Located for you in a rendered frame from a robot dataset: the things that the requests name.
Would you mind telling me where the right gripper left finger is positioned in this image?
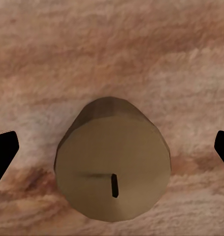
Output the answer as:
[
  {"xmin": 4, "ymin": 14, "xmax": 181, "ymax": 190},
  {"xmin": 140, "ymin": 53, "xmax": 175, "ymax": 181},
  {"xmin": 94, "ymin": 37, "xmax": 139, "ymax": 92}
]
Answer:
[{"xmin": 0, "ymin": 131, "xmax": 19, "ymax": 179}]

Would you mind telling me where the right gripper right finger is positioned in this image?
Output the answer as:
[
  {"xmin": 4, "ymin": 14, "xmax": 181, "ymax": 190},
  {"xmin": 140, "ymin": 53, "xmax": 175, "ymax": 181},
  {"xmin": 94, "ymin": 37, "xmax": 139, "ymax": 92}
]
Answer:
[{"xmin": 214, "ymin": 131, "xmax": 224, "ymax": 162}]

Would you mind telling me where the pillar candle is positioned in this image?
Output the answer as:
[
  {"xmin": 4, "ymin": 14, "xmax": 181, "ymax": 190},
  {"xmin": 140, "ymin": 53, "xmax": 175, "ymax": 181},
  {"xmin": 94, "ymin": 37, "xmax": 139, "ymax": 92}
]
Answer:
[{"xmin": 53, "ymin": 96, "xmax": 172, "ymax": 223}]

